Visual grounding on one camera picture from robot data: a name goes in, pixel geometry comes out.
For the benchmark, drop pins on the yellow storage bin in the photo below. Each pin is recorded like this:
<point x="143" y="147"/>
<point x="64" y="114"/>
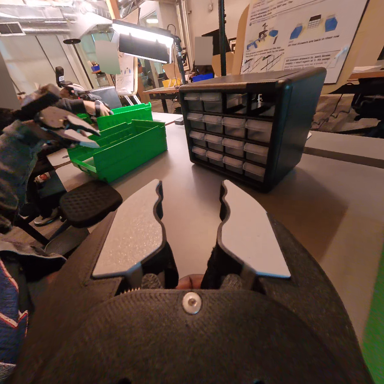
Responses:
<point x="171" y="82"/>

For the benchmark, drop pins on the rectangular studio light panel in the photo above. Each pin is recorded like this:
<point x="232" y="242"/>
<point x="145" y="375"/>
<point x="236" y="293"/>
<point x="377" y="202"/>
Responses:
<point x="144" y="45"/>

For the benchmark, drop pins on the wooden side table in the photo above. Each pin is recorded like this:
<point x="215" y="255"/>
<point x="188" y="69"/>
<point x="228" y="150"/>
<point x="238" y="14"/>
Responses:
<point x="366" y="73"/>

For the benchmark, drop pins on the white instruction poster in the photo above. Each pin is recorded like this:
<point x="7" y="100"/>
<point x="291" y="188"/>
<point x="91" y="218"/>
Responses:
<point x="300" y="39"/>

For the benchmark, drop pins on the dark rectangular panel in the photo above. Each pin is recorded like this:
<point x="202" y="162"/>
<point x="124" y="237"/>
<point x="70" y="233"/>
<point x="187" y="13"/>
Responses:
<point x="105" y="97"/>

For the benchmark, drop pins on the blue storage bin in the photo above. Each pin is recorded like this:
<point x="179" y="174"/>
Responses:
<point x="202" y="78"/>

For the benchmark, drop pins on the black drawer cabinet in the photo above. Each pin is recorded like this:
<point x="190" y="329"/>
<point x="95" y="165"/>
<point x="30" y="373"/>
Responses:
<point x="300" y="120"/>

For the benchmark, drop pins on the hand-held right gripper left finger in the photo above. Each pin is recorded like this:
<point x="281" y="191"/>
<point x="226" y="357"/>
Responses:
<point x="135" y="234"/>

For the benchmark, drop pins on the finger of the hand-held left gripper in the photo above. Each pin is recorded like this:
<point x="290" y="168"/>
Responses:
<point x="87" y="142"/>
<point x="84" y="127"/>

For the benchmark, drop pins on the small grey box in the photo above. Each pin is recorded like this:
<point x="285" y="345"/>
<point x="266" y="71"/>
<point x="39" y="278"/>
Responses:
<point x="179" y="121"/>

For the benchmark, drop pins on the black chair armrest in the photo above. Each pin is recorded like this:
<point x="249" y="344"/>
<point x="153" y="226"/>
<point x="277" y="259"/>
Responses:
<point x="90" y="204"/>

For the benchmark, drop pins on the black light stand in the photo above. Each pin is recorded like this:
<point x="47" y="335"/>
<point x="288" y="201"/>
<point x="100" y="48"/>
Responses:
<point x="180" y="63"/>

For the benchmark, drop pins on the wooden workbench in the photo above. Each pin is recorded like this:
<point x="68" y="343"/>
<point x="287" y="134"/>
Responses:
<point x="162" y="90"/>

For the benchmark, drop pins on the grey sneaker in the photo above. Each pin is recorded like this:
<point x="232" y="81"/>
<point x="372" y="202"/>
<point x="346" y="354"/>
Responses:
<point x="46" y="217"/>

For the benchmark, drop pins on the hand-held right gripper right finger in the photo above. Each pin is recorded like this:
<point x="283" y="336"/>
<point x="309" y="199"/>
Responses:
<point x="249" y="237"/>

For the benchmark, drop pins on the person's right hand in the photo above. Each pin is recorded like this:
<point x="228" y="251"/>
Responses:
<point x="190" y="282"/>

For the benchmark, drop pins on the black disc-topped pole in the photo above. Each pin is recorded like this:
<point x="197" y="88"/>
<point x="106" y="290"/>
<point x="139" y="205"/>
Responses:
<point x="78" y="60"/>
<point x="222" y="39"/>

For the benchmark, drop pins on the black background chair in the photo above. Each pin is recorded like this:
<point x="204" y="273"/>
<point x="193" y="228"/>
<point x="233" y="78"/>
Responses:
<point x="369" y="102"/>

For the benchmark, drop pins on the green plastic bin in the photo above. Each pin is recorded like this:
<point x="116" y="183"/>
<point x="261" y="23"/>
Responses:
<point x="126" y="115"/>
<point x="375" y="315"/>
<point x="132" y="156"/>

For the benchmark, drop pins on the person's left forearm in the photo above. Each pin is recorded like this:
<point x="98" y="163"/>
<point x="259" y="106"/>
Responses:
<point x="18" y="165"/>

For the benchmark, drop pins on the background instruction poster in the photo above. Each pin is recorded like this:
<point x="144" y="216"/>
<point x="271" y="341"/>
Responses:
<point x="124" y="75"/>

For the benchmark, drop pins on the rows of small cabinet drawers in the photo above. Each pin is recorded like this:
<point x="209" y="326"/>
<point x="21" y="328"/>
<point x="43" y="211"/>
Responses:
<point x="231" y="141"/>

